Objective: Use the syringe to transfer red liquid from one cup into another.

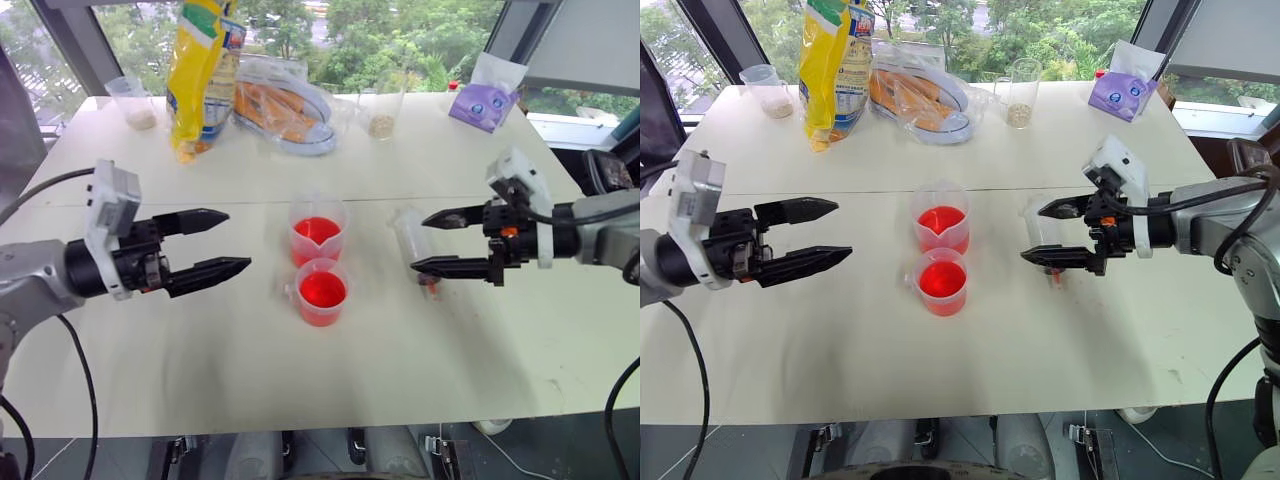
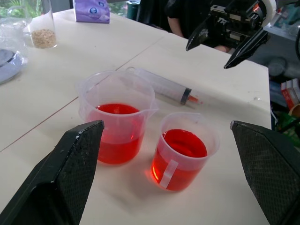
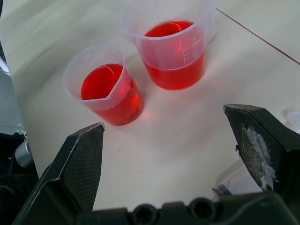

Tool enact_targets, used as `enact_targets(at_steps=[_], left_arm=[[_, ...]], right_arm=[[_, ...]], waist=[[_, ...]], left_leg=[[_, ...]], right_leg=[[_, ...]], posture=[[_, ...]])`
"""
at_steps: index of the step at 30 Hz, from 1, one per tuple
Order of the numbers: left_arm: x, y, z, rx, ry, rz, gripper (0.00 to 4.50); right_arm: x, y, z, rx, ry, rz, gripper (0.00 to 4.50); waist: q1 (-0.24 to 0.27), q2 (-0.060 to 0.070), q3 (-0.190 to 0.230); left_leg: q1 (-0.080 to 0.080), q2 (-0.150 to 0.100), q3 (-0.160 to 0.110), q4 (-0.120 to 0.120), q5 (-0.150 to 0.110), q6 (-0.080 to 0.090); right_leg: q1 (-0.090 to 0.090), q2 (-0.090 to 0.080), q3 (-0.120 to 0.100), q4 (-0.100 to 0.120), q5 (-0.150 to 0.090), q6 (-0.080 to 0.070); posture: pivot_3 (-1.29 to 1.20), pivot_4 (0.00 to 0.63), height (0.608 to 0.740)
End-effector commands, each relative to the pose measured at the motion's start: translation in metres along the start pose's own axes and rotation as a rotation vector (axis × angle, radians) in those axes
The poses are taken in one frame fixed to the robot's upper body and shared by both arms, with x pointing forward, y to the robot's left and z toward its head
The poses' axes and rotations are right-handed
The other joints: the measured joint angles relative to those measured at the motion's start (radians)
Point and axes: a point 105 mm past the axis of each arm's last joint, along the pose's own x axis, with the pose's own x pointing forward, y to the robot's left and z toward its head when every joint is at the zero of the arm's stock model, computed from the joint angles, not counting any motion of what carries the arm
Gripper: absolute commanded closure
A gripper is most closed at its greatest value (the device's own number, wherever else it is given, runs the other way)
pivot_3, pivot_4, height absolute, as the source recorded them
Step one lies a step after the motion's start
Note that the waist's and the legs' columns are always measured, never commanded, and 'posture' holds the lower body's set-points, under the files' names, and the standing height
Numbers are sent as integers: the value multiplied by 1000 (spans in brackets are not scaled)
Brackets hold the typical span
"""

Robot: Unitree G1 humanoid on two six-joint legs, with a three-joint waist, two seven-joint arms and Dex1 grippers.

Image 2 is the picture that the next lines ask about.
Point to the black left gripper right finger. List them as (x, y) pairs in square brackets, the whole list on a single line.
[(269, 168)]

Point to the green packaging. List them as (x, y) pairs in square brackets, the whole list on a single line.
[(287, 126)]

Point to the grey round flat object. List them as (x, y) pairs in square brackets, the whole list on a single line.
[(7, 68)]

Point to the large beaker red liquid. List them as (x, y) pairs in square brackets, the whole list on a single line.
[(117, 131)]

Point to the glass cylinder with brown grains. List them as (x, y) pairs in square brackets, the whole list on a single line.
[(44, 38)]

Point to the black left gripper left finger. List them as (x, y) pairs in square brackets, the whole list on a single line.
[(56, 178)]

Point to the purple tissue pack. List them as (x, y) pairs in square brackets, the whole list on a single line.
[(92, 11)]

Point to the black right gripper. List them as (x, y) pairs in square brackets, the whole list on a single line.
[(236, 22)]

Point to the red and white box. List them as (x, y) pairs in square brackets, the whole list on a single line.
[(290, 93)]

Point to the large clear plastic syringe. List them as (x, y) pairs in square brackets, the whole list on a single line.
[(164, 85)]

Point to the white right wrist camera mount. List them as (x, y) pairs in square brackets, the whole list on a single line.
[(270, 10)]

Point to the person in black clothes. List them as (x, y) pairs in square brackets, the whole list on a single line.
[(154, 11)]

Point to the small beaker red liquid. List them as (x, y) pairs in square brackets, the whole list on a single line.
[(180, 161)]

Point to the clear plastic bag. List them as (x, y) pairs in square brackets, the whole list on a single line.
[(11, 32)]

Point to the dark green container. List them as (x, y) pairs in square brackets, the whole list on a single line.
[(133, 9)]

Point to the grey rounded pipe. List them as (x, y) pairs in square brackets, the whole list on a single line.
[(283, 68)]

